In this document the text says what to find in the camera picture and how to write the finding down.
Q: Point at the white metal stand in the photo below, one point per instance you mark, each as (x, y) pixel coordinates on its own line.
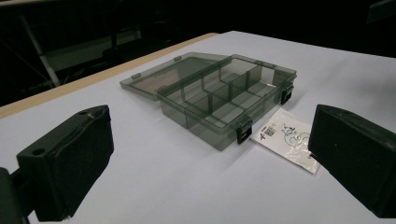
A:
(40, 51)

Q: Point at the small clear plastic bag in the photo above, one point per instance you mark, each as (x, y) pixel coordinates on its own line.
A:
(288, 138)

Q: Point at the grey transparent compartment box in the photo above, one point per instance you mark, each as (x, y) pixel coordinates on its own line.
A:
(218, 99)

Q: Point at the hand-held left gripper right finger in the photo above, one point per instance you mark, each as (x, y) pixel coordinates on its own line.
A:
(358, 161)

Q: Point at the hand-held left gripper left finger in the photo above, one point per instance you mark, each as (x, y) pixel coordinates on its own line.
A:
(70, 155)

